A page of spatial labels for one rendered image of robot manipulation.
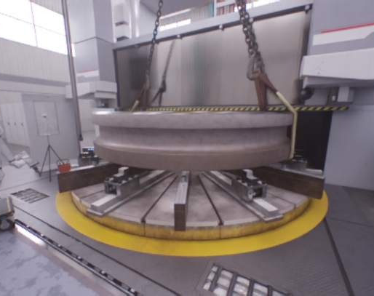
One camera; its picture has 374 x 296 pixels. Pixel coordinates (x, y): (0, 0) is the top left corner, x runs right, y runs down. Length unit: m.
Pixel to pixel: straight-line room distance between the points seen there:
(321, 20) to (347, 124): 2.47
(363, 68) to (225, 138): 2.08
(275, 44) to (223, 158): 3.60
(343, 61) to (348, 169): 2.94
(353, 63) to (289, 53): 2.19
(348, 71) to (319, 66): 0.37
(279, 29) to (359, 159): 3.60
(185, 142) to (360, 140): 4.13
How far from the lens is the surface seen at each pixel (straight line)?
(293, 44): 5.61
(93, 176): 4.13
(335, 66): 3.59
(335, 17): 4.20
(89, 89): 6.16
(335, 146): 5.61
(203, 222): 2.66
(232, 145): 3.07
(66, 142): 7.28
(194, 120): 2.73
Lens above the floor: 1.76
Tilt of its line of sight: 11 degrees down
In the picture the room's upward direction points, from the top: straight up
